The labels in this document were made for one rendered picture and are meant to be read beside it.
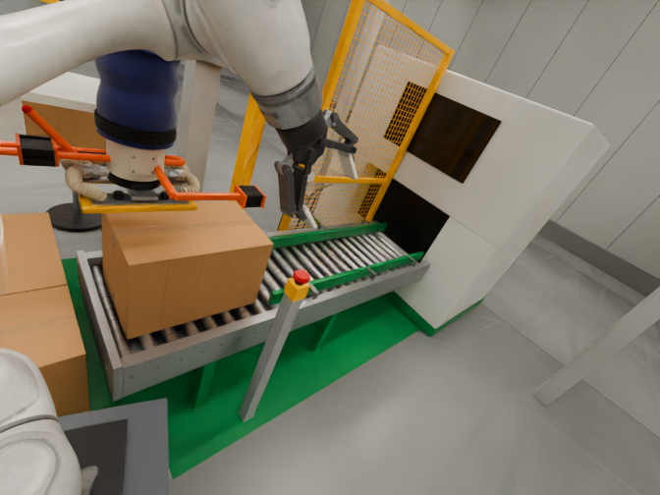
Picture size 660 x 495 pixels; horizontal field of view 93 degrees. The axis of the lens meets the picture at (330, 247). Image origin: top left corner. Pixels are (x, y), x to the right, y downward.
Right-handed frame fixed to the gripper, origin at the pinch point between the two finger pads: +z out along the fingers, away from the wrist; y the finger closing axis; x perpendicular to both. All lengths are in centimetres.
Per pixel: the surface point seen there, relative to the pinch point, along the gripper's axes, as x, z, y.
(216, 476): -28, 113, 101
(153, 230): -83, 36, 30
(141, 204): -70, 17, 25
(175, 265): -65, 41, 35
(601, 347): 109, 237, -102
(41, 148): -83, -8, 30
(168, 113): -68, 1, -2
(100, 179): -83, 9, 27
